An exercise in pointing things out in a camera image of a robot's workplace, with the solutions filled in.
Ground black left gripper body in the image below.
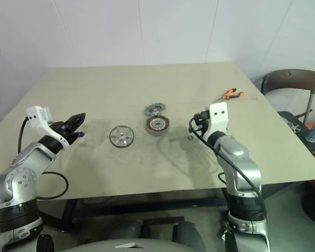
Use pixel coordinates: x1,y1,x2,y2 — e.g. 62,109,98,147
51,120,81,145

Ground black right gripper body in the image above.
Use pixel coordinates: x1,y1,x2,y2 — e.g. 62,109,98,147
193,110,211,133

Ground silver disc wheel part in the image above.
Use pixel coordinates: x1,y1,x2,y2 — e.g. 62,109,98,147
109,125,135,149

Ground motor stator with copper windings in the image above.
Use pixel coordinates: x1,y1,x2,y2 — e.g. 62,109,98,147
145,115,170,137

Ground silver spoked gear plate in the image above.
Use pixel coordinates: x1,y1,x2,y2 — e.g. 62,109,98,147
143,102,167,116

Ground small silver wheel rim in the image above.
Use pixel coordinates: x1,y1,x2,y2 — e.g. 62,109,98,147
285,118,303,135

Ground black folding chair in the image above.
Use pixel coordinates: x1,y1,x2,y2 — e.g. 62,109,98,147
253,68,315,138

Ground dark grey rounded shape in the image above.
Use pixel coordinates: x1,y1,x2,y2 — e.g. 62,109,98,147
172,219,203,238

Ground small metal clamp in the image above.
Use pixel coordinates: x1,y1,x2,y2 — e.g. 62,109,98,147
219,222,233,241

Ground grey robot torso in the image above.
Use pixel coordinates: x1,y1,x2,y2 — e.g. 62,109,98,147
73,230,228,252

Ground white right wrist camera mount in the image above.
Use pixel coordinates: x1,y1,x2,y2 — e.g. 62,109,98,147
203,102,229,141

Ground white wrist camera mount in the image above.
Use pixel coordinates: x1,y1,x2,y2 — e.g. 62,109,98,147
25,105,69,151
203,102,229,141

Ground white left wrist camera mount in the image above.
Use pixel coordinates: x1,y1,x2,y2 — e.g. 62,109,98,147
25,105,69,151

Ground orange handled pliers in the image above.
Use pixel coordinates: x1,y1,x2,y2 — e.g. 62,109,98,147
216,87,245,102

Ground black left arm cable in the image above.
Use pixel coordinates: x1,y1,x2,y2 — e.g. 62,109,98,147
17,117,69,202

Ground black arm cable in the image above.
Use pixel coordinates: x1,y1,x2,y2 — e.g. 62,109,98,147
188,117,265,208
17,117,69,202

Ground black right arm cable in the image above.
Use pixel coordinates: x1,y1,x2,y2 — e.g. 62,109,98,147
188,117,265,208

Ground black metal table frame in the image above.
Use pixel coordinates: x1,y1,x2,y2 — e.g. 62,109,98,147
59,186,233,232

